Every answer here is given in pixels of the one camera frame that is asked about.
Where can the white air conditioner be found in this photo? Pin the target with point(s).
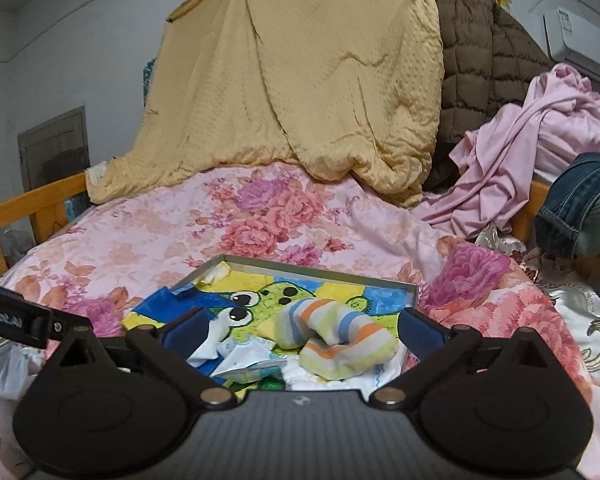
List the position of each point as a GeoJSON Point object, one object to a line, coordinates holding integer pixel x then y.
{"type": "Point", "coordinates": [573, 40]}

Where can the wooden bed rail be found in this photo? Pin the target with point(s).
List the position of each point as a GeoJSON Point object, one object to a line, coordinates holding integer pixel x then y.
{"type": "Point", "coordinates": [44, 207]}

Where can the grey metal tray box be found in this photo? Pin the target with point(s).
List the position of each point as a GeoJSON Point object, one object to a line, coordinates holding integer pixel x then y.
{"type": "Point", "coordinates": [284, 270]}

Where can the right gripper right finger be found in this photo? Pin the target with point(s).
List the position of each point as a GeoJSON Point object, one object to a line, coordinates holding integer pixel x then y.
{"type": "Point", "coordinates": [439, 351]}

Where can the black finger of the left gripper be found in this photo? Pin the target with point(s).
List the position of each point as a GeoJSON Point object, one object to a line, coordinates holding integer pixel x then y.
{"type": "Point", "coordinates": [33, 325]}

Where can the brown puffer jacket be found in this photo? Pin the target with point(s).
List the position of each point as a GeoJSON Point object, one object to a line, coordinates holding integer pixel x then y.
{"type": "Point", "coordinates": [489, 61]}

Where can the grey door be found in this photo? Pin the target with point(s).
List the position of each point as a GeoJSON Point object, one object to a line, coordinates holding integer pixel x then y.
{"type": "Point", "coordinates": [55, 150]}

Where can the white tissue packet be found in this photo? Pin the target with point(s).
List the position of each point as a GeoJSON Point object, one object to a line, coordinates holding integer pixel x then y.
{"type": "Point", "coordinates": [232, 361]}

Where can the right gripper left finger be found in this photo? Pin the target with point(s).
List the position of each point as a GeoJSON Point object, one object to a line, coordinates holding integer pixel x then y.
{"type": "Point", "coordinates": [164, 352]}

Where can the pink floral bedspread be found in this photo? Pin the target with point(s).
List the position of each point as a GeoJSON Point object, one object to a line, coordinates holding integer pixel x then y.
{"type": "Point", "coordinates": [122, 251]}

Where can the pink cloth pile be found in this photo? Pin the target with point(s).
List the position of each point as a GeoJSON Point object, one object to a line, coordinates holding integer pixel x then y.
{"type": "Point", "coordinates": [558, 120]}

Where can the yellow quilted blanket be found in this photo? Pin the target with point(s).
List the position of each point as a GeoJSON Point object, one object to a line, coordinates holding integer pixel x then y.
{"type": "Point", "coordinates": [340, 87]}

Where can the silver gold satin sheet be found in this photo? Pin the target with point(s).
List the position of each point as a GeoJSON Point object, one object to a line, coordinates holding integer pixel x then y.
{"type": "Point", "coordinates": [571, 295]}

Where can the frog cartoon cloth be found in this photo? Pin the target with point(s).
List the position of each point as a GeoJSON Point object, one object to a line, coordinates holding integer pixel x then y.
{"type": "Point", "coordinates": [244, 304]}

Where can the striped pastel sock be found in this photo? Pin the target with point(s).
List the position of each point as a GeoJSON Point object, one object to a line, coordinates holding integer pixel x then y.
{"type": "Point", "coordinates": [334, 341]}

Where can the blue denim jeans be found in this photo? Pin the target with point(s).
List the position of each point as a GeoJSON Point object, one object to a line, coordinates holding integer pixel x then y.
{"type": "Point", "coordinates": [568, 223]}

